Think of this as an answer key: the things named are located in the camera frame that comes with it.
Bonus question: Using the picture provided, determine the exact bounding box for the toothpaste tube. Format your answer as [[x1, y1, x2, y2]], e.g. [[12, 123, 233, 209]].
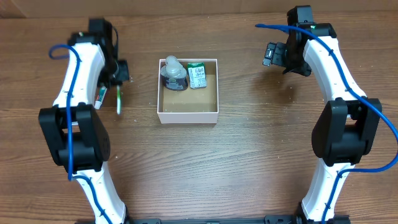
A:
[[94, 86, 108, 110]]

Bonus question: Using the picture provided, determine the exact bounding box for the green toothbrush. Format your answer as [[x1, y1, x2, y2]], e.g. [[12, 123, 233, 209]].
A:
[[116, 85, 122, 115]]

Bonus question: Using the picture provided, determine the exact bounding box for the clear soap bottle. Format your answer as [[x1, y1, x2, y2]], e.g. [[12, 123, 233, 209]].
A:
[[160, 55, 188, 91]]

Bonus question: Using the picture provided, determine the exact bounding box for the white cardboard box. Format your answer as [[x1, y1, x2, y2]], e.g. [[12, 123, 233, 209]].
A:
[[157, 58, 220, 124]]

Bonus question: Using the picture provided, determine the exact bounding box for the green white soap box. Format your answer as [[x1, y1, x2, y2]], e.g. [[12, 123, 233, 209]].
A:
[[187, 62, 207, 89]]

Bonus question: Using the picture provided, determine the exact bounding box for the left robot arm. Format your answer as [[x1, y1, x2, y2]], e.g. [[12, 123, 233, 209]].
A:
[[38, 18, 129, 223]]

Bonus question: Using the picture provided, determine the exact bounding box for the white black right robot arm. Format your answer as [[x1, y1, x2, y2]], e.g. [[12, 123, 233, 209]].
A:
[[263, 6, 379, 223]]

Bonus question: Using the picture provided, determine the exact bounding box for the right blue cable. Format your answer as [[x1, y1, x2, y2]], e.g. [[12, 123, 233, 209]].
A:
[[254, 23, 398, 224]]

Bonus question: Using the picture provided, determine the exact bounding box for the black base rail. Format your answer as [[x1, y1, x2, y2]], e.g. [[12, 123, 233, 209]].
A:
[[74, 213, 351, 224]]

